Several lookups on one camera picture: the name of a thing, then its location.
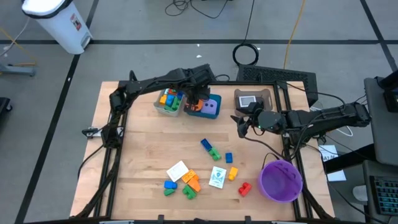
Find black desk device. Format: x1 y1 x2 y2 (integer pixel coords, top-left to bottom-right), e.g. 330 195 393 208
374 70 398 113

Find purple plastic bucket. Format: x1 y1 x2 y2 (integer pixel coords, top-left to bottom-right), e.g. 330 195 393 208
257 160 304 204

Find black perforated panel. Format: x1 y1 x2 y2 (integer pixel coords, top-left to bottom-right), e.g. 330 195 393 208
236 64 319 106

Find white printed paper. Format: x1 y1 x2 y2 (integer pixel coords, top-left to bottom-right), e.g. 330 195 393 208
318 144 340 162

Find black aluminium table frame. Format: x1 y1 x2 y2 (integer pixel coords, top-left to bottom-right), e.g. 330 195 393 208
74 70 331 224

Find yellow-orange studded brick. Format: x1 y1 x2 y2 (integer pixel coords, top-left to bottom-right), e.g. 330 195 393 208
182 169 197 184

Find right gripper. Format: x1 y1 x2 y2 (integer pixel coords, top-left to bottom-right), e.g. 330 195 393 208
230 101 266 139

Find grey computer desk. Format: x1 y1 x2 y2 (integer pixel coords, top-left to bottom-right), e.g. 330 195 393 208
362 160 398 224

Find light grey plastic bin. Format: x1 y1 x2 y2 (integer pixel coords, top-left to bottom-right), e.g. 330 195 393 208
154 88 187 118

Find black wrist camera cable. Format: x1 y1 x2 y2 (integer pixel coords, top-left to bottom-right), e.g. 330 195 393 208
243 135 287 159

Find purple foam dice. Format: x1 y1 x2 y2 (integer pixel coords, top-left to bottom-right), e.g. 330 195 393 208
200 98 218 114

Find teal playing card deck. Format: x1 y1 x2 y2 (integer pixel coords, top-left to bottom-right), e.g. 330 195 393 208
208 166 228 190

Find dark blue studded brick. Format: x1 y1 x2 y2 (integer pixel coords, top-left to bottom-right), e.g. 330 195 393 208
200 138 214 152

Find grey computer mouse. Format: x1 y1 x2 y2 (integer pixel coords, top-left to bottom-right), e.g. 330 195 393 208
353 185 368 202

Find teal plastic bin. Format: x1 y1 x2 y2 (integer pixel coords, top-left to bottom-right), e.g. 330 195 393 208
183 93 223 120

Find yellow cable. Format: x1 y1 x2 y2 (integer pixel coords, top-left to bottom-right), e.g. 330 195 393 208
283 0 307 70

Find thin black cable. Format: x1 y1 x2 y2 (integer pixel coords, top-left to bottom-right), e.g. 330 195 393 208
262 152 282 170

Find translucent brown plastic bin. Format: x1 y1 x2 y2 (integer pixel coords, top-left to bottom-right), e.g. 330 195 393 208
233 88 274 118

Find black coiled cable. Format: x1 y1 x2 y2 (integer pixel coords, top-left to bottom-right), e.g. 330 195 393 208
232 0 260 67

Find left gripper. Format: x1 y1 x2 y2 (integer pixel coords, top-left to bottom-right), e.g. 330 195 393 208
183 68 213 111

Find backlit keyboard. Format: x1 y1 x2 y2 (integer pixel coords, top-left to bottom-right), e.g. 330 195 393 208
369 175 398 217

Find white trash can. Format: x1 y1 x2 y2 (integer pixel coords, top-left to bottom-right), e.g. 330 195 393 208
21 0 93 55

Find grey stand base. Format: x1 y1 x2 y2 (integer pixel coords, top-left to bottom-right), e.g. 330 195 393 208
0 62 37 77

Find grey side table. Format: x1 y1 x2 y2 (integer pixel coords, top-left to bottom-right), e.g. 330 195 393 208
363 76 398 166

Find plain orange toy block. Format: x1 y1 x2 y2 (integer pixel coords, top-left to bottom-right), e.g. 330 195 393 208
187 174 201 192

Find white blank paper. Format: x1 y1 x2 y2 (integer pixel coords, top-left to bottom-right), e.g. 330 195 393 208
326 170 347 182

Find white eraser block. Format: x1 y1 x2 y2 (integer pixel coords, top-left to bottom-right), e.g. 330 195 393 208
165 160 190 183

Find large green toy block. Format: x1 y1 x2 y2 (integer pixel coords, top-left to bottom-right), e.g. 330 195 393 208
182 185 198 200

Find orange foam dice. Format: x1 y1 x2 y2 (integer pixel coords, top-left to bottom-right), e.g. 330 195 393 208
185 98 205 113

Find black wheeled base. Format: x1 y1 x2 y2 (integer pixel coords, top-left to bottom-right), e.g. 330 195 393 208
0 96 13 121

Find red toy block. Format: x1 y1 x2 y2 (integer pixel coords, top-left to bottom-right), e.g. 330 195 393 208
238 182 252 197

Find white-framed grey tile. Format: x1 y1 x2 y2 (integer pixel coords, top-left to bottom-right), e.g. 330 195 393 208
238 95 257 108

